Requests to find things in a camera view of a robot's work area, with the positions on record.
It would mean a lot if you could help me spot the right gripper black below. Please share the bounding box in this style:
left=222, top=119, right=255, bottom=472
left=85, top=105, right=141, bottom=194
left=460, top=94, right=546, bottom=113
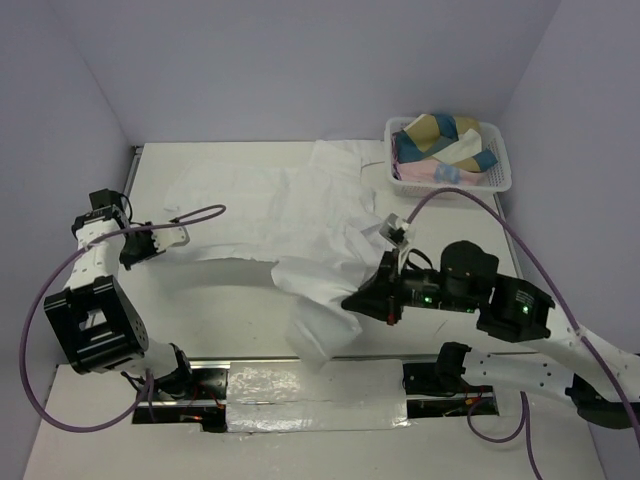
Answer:
left=337, top=246, right=470, bottom=323

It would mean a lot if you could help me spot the white long sleeve shirt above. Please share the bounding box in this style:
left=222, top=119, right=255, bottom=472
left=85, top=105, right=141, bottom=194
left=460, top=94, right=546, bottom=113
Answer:
left=164, top=140, right=385, bottom=370

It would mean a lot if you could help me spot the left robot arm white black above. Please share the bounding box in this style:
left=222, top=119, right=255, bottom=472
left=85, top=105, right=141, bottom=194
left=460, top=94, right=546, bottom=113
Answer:
left=44, top=189, right=196, bottom=400

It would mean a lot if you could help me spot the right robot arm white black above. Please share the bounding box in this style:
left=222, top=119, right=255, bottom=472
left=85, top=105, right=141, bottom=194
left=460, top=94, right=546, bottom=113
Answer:
left=341, top=241, right=639, bottom=430

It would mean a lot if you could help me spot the silver foil tape panel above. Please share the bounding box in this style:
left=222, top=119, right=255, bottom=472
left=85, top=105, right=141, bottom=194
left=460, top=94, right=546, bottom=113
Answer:
left=225, top=360, right=409, bottom=434

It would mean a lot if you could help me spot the pink shirt in basket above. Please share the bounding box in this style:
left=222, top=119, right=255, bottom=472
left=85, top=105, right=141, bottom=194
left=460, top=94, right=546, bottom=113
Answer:
left=394, top=145, right=498, bottom=186

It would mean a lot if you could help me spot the white plastic basket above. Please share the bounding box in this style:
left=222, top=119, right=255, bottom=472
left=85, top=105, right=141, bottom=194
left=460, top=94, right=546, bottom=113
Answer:
left=384, top=114, right=512, bottom=197

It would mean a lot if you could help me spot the colourful patchwork shirt in basket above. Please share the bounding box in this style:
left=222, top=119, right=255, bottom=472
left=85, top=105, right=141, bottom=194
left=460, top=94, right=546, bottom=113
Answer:
left=392, top=114, right=487, bottom=163

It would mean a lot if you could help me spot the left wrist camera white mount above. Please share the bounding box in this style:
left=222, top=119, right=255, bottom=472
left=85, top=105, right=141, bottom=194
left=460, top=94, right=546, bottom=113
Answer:
left=151, top=224, right=190, bottom=252

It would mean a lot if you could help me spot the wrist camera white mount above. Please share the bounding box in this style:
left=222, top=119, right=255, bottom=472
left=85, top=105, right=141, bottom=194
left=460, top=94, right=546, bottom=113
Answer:
left=151, top=224, right=190, bottom=252
left=379, top=213, right=415, bottom=262

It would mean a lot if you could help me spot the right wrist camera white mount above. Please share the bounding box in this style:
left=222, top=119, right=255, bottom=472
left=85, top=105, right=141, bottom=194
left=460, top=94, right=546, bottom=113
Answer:
left=379, top=213, right=415, bottom=262

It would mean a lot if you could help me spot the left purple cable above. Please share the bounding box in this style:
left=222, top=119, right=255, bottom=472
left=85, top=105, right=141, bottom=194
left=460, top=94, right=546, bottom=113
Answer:
left=18, top=203, right=227, bottom=432

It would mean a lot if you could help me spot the purple cable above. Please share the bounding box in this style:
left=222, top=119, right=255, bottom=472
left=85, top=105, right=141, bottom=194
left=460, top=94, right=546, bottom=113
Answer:
left=404, top=188, right=640, bottom=480
left=18, top=203, right=227, bottom=432

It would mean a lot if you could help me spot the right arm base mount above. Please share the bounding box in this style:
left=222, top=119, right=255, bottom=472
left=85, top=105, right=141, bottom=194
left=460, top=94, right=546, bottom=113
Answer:
left=402, top=358, right=499, bottom=420

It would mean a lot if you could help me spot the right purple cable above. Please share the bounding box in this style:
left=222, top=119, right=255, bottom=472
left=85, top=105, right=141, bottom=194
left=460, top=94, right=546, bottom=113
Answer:
left=404, top=188, right=640, bottom=480

